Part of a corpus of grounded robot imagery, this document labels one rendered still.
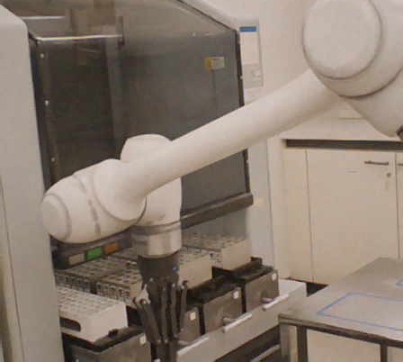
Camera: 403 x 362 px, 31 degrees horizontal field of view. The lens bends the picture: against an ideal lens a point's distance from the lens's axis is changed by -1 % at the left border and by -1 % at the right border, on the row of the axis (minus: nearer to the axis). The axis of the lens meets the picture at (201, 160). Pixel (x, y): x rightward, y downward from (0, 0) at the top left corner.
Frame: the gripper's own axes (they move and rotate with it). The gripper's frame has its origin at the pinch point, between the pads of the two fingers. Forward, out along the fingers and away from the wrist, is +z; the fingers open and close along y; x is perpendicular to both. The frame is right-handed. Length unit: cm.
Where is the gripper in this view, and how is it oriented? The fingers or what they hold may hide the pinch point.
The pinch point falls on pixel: (167, 357)
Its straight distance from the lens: 138.3
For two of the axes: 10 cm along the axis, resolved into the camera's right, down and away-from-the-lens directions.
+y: -6.5, 1.6, -7.4
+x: 7.6, 0.3, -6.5
